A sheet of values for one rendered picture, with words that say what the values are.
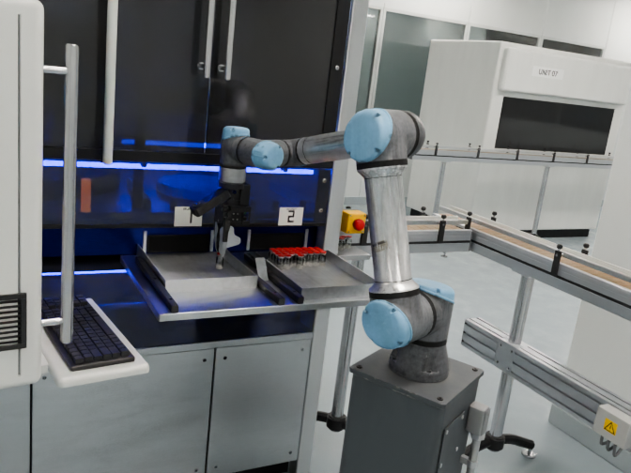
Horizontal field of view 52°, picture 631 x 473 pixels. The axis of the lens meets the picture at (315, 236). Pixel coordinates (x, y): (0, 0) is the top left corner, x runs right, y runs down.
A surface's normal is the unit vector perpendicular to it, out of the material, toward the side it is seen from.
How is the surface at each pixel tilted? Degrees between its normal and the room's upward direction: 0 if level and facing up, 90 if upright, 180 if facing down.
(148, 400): 90
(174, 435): 90
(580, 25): 90
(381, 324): 97
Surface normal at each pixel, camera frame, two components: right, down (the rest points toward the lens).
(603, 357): -0.88, 0.02
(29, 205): 0.57, 0.27
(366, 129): -0.66, -0.02
